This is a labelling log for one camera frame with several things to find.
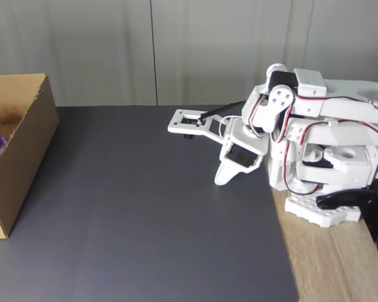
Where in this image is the brown cardboard box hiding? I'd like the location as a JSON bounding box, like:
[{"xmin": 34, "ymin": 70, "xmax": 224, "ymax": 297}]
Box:
[{"xmin": 0, "ymin": 73, "xmax": 60, "ymax": 240}]

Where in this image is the dark grey table mat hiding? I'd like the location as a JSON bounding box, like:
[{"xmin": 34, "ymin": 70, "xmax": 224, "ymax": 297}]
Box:
[{"xmin": 0, "ymin": 105, "xmax": 301, "ymax": 302}]

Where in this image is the black table clamp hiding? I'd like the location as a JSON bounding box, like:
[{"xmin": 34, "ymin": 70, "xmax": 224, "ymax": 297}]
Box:
[{"xmin": 316, "ymin": 189, "xmax": 378, "ymax": 243}]

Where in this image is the pale grey curtain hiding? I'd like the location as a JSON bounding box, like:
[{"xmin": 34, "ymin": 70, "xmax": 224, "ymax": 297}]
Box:
[{"xmin": 0, "ymin": 0, "xmax": 378, "ymax": 108}]

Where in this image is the black camera cable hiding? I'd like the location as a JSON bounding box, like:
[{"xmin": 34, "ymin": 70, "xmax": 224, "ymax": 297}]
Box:
[{"xmin": 197, "ymin": 100, "xmax": 247, "ymax": 123}]

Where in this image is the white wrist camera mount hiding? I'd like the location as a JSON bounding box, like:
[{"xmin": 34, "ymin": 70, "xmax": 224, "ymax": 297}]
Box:
[{"xmin": 167, "ymin": 108, "xmax": 231, "ymax": 143}]

